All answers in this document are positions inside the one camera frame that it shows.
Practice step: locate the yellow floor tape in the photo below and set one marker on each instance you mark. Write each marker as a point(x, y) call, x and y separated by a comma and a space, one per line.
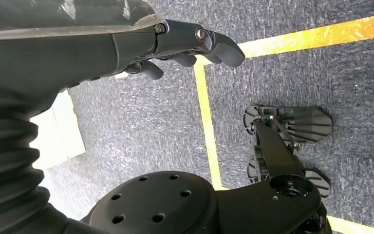
point(206, 113)

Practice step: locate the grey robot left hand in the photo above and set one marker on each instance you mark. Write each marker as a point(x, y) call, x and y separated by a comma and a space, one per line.
point(61, 55)

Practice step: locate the black robot foot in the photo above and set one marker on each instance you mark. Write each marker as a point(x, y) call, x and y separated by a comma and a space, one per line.
point(306, 124)

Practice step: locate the black robot leg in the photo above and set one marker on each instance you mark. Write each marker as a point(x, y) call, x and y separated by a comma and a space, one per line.
point(174, 206)

